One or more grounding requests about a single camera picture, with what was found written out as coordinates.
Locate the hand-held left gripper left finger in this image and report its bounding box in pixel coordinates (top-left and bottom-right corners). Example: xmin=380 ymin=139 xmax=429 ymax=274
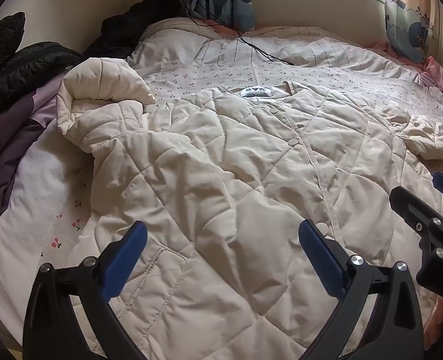
xmin=22 ymin=220 xmax=149 ymax=360

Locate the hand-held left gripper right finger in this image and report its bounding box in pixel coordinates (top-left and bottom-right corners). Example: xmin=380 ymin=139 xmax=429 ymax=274
xmin=298 ymin=218 xmax=425 ymax=360

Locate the cream quilted jacket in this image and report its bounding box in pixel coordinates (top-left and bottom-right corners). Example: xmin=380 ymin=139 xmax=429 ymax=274
xmin=56 ymin=57 xmax=443 ymax=360

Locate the pink cloth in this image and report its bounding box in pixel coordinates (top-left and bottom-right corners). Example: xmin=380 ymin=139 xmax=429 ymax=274
xmin=372 ymin=39 xmax=443 ymax=100

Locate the white quilt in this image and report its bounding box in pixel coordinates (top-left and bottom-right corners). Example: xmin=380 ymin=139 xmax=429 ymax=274
xmin=13 ymin=131 xmax=95 ymax=211

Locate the purple folded garment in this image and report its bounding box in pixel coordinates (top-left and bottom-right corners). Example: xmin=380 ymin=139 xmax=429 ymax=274
xmin=0 ymin=79 xmax=66 ymax=216

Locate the black puffer jacket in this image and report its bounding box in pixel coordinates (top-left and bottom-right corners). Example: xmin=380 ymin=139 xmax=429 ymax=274
xmin=0 ymin=12 xmax=85 ymax=121

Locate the black cable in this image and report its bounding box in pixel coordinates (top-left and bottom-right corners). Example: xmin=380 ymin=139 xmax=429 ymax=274
xmin=170 ymin=0 xmax=296 ymax=67

